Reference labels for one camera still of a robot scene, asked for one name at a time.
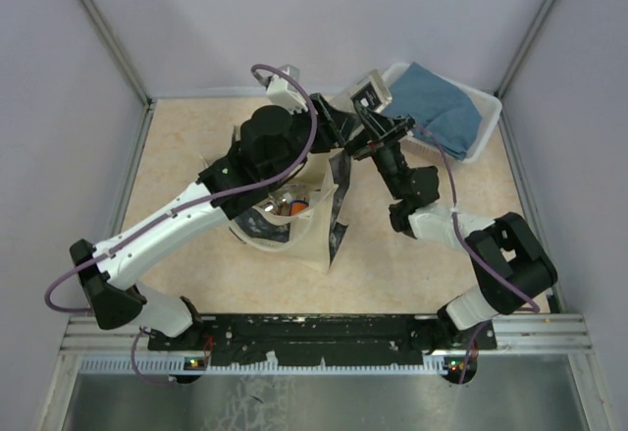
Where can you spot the orange blue tube in bag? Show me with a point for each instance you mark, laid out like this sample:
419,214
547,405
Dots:
296,206

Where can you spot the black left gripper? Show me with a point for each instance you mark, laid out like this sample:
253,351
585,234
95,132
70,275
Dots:
334,127

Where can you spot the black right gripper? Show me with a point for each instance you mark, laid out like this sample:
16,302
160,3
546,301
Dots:
385,129

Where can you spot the cream canvas tote bag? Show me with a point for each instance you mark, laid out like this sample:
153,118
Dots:
311,237

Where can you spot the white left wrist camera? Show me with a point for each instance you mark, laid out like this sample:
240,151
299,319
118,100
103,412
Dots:
282,93

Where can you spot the blue folded towel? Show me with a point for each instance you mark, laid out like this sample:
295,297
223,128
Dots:
438,106

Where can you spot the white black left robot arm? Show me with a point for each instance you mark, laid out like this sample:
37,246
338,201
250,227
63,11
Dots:
109,272

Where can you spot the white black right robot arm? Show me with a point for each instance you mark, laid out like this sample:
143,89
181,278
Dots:
510,265

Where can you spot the aluminium frame rail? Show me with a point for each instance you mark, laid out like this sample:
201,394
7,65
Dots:
115,49

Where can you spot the clear square bottle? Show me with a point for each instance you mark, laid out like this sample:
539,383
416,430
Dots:
369,91

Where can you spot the white plastic basket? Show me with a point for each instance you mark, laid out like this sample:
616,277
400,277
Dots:
488,106

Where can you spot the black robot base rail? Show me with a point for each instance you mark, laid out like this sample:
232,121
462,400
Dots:
335,342

